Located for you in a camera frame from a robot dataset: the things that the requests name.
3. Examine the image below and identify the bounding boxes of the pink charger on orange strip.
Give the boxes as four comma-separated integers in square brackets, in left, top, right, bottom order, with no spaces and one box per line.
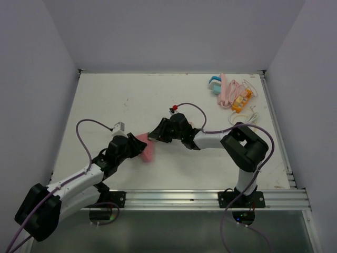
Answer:
[241,90,251,97]

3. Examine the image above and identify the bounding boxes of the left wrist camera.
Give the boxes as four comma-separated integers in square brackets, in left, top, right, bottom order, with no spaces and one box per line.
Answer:
[112,122,127,137]

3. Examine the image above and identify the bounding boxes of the yellow charger on orange strip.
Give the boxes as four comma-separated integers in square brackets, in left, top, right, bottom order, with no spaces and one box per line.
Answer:
[235,96,244,104]

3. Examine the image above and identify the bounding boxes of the aluminium frame rail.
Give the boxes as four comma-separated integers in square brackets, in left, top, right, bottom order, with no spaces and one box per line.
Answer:
[35,187,311,211]

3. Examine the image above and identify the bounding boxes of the teal usb charger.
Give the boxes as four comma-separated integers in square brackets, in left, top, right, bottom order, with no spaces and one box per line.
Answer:
[212,85,221,95]

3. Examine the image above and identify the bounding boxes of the white adapter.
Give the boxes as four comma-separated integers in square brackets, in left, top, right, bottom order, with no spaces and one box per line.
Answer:
[207,80,221,90]

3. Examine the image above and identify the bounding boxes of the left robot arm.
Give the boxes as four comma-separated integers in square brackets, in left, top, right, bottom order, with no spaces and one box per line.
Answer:
[14,133,147,241]

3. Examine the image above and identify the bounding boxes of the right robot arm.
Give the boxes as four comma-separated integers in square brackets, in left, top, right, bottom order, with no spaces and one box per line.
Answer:
[148,113,269,207]

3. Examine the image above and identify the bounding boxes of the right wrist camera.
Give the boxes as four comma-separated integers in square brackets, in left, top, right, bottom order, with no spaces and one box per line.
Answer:
[169,105,179,115]

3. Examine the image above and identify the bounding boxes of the orange power strip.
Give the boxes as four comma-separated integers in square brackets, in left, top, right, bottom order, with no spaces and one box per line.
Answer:
[231,89,252,113]

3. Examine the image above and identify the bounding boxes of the pink triangular socket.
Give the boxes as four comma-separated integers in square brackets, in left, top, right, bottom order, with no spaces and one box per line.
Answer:
[136,133,154,163]

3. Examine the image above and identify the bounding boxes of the pink power strip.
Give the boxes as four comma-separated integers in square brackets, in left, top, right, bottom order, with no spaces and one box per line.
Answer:
[217,73,244,108]

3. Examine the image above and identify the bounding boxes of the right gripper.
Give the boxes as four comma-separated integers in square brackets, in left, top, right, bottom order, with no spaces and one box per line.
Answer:
[150,118,184,143]

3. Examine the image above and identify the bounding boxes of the blue adapter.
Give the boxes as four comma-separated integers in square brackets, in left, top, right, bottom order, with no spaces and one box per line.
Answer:
[209,76,221,83]

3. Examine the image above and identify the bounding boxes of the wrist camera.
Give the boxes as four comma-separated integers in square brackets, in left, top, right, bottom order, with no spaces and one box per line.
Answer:
[169,105,179,115]
[112,122,127,137]

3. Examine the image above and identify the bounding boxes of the white coiled cable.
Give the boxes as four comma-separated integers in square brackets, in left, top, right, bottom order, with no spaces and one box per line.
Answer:
[228,105,260,127]

